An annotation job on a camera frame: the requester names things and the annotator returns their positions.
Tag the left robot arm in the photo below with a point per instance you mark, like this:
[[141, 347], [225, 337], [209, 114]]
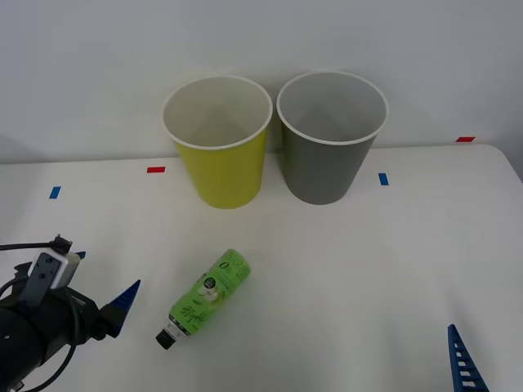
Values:
[[20, 335]]

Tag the yellow-green plastic bin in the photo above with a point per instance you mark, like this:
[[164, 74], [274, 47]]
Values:
[[220, 175]]

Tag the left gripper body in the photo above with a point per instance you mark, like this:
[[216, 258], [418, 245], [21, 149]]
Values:
[[86, 322]]

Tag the grey plastic bin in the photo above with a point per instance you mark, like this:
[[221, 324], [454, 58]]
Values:
[[323, 171]]

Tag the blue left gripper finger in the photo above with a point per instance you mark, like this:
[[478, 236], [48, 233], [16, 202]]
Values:
[[122, 304], [81, 254]]

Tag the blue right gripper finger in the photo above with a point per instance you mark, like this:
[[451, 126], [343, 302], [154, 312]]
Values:
[[453, 355]]

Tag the green label plastic bottle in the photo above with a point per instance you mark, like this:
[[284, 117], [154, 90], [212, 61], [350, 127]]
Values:
[[204, 298]]

